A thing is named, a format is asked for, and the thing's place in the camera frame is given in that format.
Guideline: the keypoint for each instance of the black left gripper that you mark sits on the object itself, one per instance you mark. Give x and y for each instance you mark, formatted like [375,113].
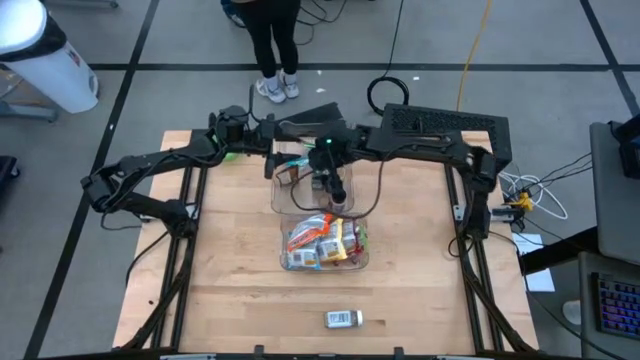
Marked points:
[265,135]

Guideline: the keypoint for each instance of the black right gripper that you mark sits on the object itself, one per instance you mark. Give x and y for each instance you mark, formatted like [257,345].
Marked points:
[330,150]

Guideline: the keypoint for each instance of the brown snack packet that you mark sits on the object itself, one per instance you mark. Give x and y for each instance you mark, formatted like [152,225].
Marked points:
[287,176]

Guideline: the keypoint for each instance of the orange ramen packet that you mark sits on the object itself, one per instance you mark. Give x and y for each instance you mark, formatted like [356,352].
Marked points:
[307,232]

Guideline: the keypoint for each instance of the yellow chicken ramen packet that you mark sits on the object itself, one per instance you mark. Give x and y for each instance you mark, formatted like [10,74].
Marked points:
[331,245]

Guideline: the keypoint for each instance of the green shrimp ramen packet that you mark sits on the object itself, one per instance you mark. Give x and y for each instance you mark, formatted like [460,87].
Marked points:
[362,242]

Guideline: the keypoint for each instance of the blue ramen packet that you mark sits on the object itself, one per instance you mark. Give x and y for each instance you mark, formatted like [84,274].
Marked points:
[302,259]

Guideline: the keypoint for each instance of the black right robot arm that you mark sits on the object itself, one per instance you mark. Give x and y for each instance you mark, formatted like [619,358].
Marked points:
[415,145]

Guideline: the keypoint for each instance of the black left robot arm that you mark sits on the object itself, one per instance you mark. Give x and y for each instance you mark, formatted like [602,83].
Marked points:
[150,162]

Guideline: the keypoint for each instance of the clear plastic organizer bin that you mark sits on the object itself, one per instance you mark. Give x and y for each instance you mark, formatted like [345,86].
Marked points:
[300,200]

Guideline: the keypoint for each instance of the green plastic bowl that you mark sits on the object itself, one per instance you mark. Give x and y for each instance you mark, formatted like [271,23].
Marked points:
[231,156]

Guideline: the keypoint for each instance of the person's shoe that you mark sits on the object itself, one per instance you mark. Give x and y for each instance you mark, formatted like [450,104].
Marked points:
[291,87]
[270,92]

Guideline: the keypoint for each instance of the person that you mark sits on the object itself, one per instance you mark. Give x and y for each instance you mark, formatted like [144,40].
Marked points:
[272,35]

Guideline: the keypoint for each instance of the white label seasoning jar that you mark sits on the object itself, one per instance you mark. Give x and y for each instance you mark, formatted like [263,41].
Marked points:
[343,319]

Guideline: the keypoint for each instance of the black table clamp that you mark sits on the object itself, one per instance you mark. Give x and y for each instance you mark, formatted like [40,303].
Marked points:
[398,352]
[259,350]

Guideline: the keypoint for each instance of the white paper sheet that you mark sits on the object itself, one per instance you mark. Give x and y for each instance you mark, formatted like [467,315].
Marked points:
[540,280]

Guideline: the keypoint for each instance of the white trash can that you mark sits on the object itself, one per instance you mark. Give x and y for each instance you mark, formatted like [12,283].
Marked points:
[50,75]

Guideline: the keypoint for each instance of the white computer mouse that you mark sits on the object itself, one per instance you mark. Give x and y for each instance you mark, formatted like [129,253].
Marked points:
[572,312]

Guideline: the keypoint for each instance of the gray side desk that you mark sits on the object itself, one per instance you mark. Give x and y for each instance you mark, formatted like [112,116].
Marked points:
[615,225]

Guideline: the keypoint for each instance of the black box device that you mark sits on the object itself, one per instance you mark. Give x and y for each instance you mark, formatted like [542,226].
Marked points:
[627,150]

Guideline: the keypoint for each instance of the black backlit keyboard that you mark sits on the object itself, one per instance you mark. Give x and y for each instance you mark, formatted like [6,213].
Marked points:
[617,305]

